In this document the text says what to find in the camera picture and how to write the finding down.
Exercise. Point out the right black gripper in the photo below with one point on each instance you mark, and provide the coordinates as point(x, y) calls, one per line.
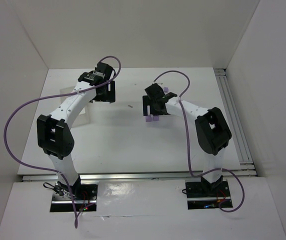
point(151, 105)

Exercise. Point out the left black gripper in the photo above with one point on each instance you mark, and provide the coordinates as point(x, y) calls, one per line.
point(105, 91)

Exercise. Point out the purple window block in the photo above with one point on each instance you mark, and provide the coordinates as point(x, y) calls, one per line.
point(156, 118)

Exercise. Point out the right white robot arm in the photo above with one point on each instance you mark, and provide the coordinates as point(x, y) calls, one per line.
point(212, 130)

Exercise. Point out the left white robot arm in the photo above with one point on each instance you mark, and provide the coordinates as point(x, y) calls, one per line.
point(54, 135)

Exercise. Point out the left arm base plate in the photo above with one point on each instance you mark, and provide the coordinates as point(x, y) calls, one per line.
point(85, 199)

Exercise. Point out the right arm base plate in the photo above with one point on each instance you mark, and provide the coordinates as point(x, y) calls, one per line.
point(198, 199)

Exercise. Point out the aluminium side rail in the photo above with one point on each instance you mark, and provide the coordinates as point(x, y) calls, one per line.
point(247, 165)

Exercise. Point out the aluminium front rail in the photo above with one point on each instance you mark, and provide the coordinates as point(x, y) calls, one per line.
point(113, 177)

